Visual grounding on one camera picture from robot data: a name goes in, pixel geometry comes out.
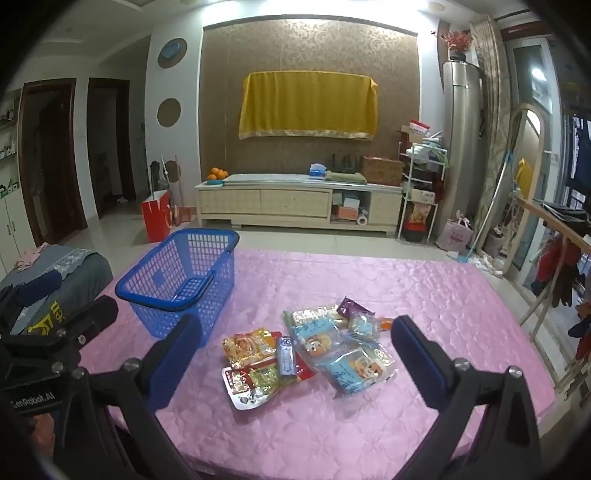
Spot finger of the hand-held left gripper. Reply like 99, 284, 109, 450
53, 295, 119, 346
0, 284, 29, 324

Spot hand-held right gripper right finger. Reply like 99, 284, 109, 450
392, 315, 544, 480

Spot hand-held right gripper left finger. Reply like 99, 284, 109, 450
51, 314, 204, 480

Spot blue plastic basket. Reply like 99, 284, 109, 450
115, 228, 241, 348

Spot light blue cartoon snack packet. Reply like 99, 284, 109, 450
323, 346, 398, 395
291, 318, 352, 370

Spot small blue clear biscuit packet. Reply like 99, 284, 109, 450
347, 313, 383, 342

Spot yellow snack packet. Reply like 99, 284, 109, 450
222, 329, 283, 367

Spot red and silver snack packet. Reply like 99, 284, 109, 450
222, 364, 283, 411

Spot purple snack packet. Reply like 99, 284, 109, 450
336, 296, 368, 319

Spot small blue snack bar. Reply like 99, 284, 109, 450
276, 336, 297, 377

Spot red square snack packet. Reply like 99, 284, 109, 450
270, 330, 319, 381

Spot clear cracker packet green end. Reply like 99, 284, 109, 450
283, 305, 345, 330

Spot pink cloth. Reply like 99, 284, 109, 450
15, 244, 49, 271

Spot white side cabinet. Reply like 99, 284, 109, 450
0, 185, 28, 273

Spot red paper bag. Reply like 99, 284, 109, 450
141, 189, 172, 243

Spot pink quilted mattress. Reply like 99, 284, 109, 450
78, 249, 557, 480

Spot pink shopping bag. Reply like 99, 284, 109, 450
436, 211, 474, 252

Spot dark wooden door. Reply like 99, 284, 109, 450
21, 78, 88, 245

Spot broom sticks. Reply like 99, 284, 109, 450
150, 154, 185, 222

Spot white metal rack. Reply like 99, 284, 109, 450
398, 142, 450, 243

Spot cream tv cabinet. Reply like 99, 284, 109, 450
194, 173, 404, 237

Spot brown cardboard box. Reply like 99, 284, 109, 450
361, 156, 404, 186

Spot wooden clothes rack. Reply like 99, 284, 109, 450
515, 196, 591, 393

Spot silver tower air conditioner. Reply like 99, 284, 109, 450
442, 60, 483, 241

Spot red and white box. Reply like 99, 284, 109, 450
399, 120, 432, 144

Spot patterned beige curtain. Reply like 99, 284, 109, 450
470, 13, 509, 259

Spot yellow cloth cover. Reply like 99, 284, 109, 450
239, 71, 379, 141

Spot red flower vase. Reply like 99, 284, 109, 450
431, 30, 474, 62

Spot blue handled mop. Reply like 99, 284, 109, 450
459, 150, 514, 265

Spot round wall disc blue plate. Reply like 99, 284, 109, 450
158, 38, 188, 70

